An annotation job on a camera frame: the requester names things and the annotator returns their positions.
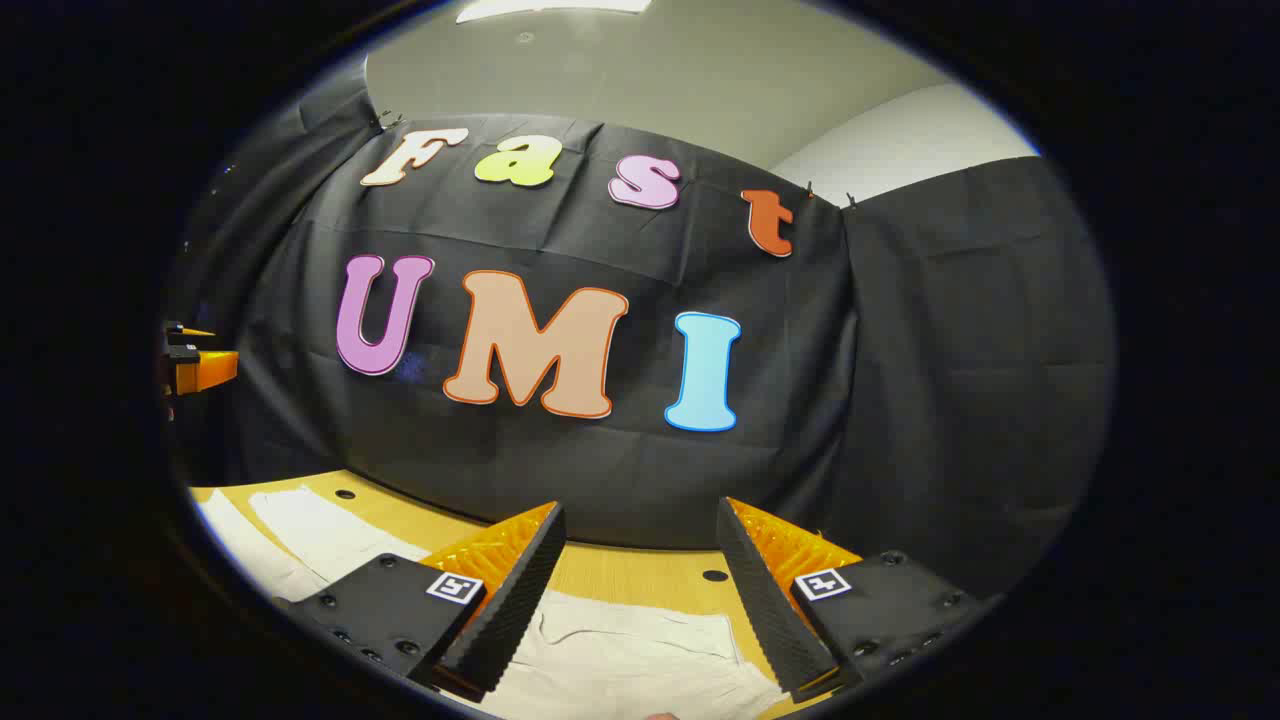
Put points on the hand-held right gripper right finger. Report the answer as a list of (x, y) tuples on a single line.
[(765, 600)]

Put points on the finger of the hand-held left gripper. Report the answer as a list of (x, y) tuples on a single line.
[(205, 370)]

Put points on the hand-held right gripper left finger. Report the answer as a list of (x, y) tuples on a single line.
[(510, 600)]

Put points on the white jeans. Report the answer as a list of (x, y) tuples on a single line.
[(630, 660)]

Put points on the black backdrop cloth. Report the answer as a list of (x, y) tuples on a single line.
[(620, 470)]

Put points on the ceiling light panel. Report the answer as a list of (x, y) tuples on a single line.
[(550, 8)]

